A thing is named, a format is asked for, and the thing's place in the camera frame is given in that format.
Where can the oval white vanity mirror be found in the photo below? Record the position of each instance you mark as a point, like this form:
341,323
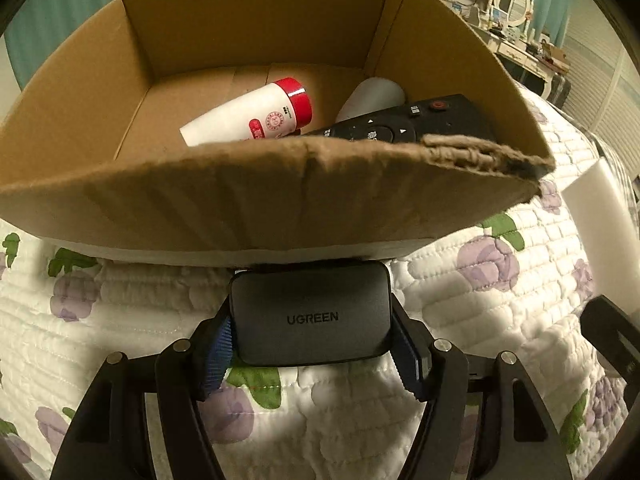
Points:
512,0

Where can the black remote control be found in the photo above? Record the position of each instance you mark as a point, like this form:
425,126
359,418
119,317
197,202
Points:
410,120

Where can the pale oval computer mouse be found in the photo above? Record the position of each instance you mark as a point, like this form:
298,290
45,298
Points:
372,97

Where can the cardboard box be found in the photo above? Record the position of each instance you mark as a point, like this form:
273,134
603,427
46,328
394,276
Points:
225,200

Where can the dark suitcase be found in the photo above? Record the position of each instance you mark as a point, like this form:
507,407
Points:
556,89

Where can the white dressing table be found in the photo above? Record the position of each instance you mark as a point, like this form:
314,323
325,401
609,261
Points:
525,52

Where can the white louvred wardrobe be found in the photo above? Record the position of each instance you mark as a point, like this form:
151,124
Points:
600,75

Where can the white tube with red cap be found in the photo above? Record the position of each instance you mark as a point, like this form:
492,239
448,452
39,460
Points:
250,115

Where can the grey charger block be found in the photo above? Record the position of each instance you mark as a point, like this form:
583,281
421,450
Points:
310,315

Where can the white paper box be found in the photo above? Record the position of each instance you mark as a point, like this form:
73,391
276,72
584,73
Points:
605,230

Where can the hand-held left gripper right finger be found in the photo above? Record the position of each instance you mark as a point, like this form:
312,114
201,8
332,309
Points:
407,360

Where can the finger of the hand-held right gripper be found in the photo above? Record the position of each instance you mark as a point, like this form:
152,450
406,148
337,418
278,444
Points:
610,340

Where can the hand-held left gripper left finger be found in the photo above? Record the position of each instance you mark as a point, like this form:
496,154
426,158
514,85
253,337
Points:
215,360

